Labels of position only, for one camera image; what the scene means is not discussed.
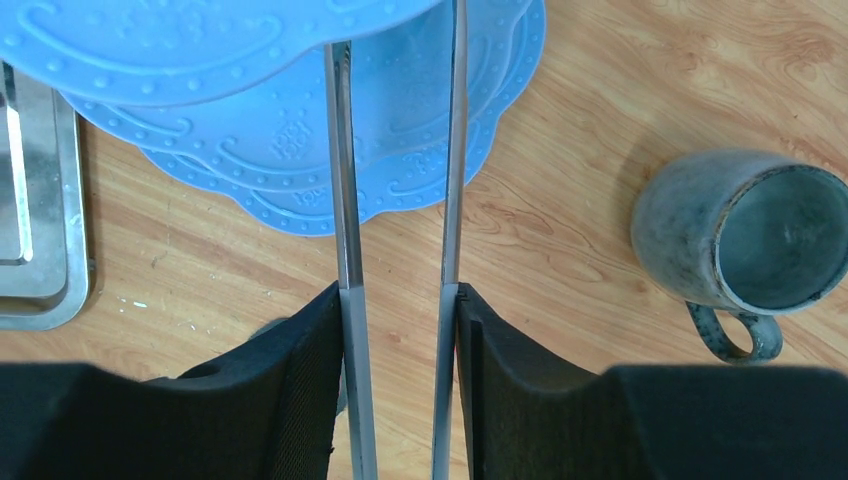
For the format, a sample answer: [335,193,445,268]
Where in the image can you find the blue three-tier cake stand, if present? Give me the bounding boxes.
[0,0,549,238]

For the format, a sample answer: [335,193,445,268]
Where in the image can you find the grey ceramic mug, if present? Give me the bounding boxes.
[630,149,847,365]

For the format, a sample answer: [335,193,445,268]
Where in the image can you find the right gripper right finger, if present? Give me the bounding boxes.
[455,283,847,479]

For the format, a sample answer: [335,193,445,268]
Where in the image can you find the steel rectangular tray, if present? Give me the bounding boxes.
[1,63,92,331]

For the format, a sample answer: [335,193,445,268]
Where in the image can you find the steel serving tongs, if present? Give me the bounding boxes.
[324,1,468,479]

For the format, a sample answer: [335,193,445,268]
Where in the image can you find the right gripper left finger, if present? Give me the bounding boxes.
[1,285,343,479]

